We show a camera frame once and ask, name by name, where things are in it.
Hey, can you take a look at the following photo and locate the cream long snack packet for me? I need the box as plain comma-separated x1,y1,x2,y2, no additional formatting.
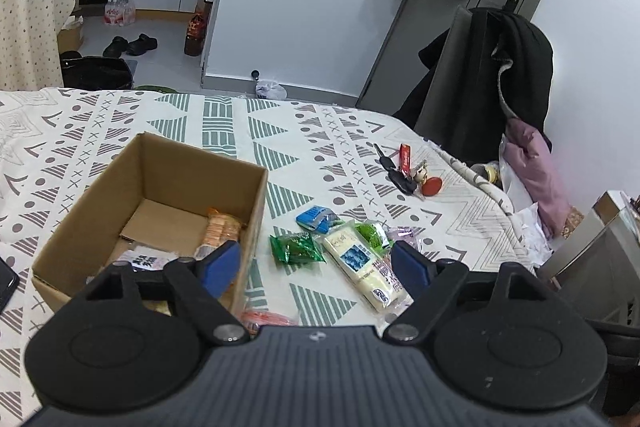
322,222,408,313

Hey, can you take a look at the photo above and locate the light green snack packet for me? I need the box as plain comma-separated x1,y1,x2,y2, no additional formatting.
354,222,390,258

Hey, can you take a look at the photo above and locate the orange bread snack packet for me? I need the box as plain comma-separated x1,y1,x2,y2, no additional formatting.
241,309,298,336

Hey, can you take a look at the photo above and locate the dark green snack packet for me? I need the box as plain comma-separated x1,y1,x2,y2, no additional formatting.
269,232,324,265

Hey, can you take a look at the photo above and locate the purple snack packet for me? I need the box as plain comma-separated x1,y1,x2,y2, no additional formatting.
386,227,421,251

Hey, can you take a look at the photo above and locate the orange cracker packet in box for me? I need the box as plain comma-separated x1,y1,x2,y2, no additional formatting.
194,208,244,260

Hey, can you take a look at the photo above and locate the brown cardboard box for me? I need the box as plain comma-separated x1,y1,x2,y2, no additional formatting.
32,133,268,314

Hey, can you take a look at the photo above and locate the black car key bunch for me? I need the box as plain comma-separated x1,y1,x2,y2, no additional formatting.
374,144,416,195

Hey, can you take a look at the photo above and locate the blue snack packet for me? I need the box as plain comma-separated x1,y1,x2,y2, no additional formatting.
295,206,343,234

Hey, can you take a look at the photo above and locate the patterned white bed blanket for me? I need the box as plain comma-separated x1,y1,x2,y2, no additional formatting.
1,88,526,426

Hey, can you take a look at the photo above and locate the pink purple jacket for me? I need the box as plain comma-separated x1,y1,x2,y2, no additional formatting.
502,118,572,237

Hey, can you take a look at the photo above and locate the black phone on bed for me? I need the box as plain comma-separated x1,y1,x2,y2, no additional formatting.
0,260,20,312

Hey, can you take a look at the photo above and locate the grey chair with black coat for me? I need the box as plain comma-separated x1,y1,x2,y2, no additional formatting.
393,8,553,164

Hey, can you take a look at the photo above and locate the black bag on floor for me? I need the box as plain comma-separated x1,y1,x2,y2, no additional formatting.
60,51,134,91

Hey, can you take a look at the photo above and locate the dark oil bottle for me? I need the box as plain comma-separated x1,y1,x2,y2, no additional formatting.
183,12,207,56

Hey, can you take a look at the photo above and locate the black shoes pair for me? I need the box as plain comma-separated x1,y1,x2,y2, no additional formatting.
102,34,157,58

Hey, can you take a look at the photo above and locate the small cardboard box on floor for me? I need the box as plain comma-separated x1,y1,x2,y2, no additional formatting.
58,15,84,53

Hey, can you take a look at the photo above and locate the water bottle pack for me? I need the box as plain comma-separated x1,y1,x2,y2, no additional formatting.
103,0,136,27

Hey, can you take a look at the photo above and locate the dotted cream tablecloth table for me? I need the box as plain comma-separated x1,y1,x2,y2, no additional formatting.
0,0,76,91

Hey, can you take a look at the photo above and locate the red round figurine keychain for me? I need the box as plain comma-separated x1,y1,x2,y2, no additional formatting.
412,160,442,197

